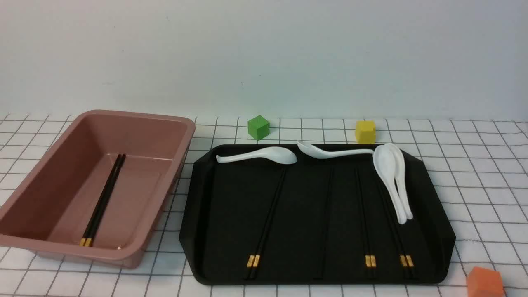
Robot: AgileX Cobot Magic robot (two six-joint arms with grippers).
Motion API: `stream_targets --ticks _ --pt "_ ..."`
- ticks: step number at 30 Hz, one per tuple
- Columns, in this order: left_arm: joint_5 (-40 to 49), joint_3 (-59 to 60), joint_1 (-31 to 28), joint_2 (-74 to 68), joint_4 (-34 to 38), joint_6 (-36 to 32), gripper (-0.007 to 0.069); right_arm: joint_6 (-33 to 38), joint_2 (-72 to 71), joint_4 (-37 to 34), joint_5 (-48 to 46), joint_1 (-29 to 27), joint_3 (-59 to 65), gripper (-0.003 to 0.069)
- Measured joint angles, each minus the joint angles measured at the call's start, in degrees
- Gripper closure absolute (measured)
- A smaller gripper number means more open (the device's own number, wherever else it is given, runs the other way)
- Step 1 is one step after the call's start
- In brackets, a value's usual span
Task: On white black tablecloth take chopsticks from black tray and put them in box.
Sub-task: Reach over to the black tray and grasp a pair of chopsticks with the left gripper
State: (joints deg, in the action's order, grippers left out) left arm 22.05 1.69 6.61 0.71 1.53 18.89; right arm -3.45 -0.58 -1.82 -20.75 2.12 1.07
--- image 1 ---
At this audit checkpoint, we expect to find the white spoon left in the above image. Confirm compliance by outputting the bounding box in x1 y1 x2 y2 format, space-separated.
216 146 297 164

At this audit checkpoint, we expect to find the white spoon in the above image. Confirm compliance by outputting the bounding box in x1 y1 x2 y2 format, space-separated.
216 146 297 164
373 145 407 224
297 141 374 159
384 143 413 220

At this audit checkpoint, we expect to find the green cube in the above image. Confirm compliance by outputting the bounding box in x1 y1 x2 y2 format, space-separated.
247 115 270 141

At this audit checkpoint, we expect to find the white spoon middle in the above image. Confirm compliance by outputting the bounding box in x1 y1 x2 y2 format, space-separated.
297 141 374 159

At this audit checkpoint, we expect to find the black serving tray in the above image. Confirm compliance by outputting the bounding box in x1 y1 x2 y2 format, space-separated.
179 144 456 285

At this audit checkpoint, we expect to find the yellow cube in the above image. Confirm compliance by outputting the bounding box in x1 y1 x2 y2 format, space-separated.
355 120 377 144

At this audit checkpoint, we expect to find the white spoon right front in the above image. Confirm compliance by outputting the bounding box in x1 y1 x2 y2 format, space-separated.
373 145 407 224

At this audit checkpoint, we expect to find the white spoon right back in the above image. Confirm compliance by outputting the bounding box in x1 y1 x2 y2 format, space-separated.
384 143 413 220

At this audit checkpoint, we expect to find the black chopstick in bin right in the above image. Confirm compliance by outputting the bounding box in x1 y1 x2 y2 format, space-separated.
86 154 126 247

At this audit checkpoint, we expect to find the black chopstick in bin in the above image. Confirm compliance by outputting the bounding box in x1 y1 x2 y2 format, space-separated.
86 154 126 247
79 154 124 246

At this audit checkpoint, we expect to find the black chopstick in bin left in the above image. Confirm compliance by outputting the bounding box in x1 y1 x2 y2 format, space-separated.
79 154 124 246

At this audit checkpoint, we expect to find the pink plastic bin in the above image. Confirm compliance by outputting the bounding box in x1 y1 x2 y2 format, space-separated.
0 110 196 269

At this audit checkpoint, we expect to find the orange cube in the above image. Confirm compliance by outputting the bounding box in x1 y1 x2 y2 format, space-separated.
467 266 505 297

